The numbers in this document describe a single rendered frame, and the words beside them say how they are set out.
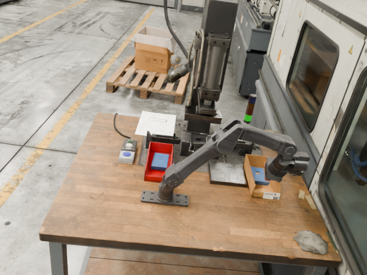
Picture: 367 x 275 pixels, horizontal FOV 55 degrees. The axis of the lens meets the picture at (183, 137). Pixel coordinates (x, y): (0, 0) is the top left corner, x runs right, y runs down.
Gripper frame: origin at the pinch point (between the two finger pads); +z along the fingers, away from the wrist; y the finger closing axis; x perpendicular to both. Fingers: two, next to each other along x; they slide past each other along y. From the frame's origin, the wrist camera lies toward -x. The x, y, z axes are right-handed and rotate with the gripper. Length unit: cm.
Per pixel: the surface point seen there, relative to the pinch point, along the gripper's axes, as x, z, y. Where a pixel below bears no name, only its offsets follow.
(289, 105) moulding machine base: -33, 49, 75
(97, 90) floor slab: 140, 247, 191
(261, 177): -2.0, 13.2, 5.0
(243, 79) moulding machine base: -49, 232, 238
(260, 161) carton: -2.3, 15.9, 14.4
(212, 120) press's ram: 26.1, 2.6, 25.9
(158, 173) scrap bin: 47.8, 12.1, -1.5
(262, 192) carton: 1.0, 3.6, -6.4
